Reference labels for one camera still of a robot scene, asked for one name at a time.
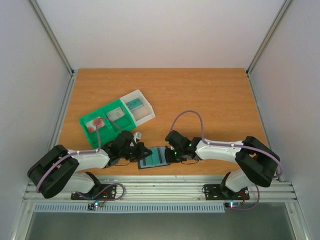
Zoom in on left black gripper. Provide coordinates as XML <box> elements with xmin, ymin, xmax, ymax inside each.
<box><xmin>120</xmin><ymin>142</ymin><xmax>153</xmax><ymax>163</ymax></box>

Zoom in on blue card holder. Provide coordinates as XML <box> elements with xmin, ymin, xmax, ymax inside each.
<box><xmin>137</xmin><ymin>146</ymin><xmax>170</xmax><ymax>170</ymax></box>

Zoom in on teal credit card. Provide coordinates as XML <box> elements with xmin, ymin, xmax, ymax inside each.
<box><xmin>139</xmin><ymin>155</ymin><xmax>155</xmax><ymax>169</ymax></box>
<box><xmin>150</xmin><ymin>146</ymin><xmax>168</xmax><ymax>167</ymax></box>

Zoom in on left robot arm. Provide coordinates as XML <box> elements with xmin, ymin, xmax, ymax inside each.
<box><xmin>27</xmin><ymin>130</ymin><xmax>152</xmax><ymax>200</ymax></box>

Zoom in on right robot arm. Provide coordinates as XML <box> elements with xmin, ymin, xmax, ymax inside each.
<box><xmin>164</xmin><ymin>130</ymin><xmax>280</xmax><ymax>200</ymax></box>

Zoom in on grey floral card stack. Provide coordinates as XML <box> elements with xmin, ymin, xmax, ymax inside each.
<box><xmin>106</xmin><ymin>107</ymin><xmax>125</xmax><ymax>122</ymax></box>

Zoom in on teal VIP card stack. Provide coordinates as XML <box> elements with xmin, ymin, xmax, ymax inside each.
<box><xmin>126</xmin><ymin>98</ymin><xmax>144</xmax><ymax>112</ymax></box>

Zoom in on red dotted card stack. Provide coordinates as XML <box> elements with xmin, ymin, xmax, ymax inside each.
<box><xmin>85</xmin><ymin>117</ymin><xmax>105</xmax><ymax>133</ymax></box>

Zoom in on white plastic bin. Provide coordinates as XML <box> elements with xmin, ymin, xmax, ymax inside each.
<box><xmin>119</xmin><ymin>89</ymin><xmax>156</xmax><ymax>127</ymax></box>

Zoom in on green plastic bin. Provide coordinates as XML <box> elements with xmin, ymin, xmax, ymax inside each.
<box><xmin>78</xmin><ymin>99</ymin><xmax>136</xmax><ymax>149</ymax></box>

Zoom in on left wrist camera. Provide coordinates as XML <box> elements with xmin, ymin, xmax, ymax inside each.
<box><xmin>133</xmin><ymin>132</ymin><xmax>142</xmax><ymax>143</ymax></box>

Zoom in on aluminium frame rail front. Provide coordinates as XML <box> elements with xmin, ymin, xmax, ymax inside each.
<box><xmin>23</xmin><ymin>174</ymin><xmax>298</xmax><ymax>203</ymax></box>

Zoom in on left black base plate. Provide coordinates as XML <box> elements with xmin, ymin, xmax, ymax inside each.
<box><xmin>70</xmin><ymin>184</ymin><xmax>117</xmax><ymax>201</ymax></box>

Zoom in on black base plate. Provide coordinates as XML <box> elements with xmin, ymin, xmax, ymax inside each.
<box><xmin>201</xmin><ymin>184</ymin><xmax>250</xmax><ymax>201</ymax></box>
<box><xmin>70</xmin><ymin>184</ymin><xmax>117</xmax><ymax>201</ymax></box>

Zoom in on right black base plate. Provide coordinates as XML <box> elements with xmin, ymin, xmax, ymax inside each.
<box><xmin>201</xmin><ymin>184</ymin><xmax>250</xmax><ymax>201</ymax></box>

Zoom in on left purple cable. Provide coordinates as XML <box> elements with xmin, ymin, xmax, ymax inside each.
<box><xmin>36</xmin><ymin>116</ymin><xmax>123</xmax><ymax>193</ymax></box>

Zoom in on grey slotted cable duct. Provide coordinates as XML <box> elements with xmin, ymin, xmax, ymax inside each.
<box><xmin>33</xmin><ymin>203</ymin><xmax>225</xmax><ymax>214</ymax></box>

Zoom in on left frame post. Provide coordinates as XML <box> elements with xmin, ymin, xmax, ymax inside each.
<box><xmin>28</xmin><ymin>0</ymin><xmax>74</xmax><ymax>76</ymax></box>

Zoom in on frame post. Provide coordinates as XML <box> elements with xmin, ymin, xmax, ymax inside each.
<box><xmin>28</xmin><ymin>0</ymin><xmax>74</xmax><ymax>76</ymax></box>
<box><xmin>245</xmin><ymin>0</ymin><xmax>293</xmax><ymax>78</ymax></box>

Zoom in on right frame post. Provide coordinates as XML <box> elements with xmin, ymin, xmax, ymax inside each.
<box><xmin>245</xmin><ymin>0</ymin><xmax>293</xmax><ymax>78</ymax></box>

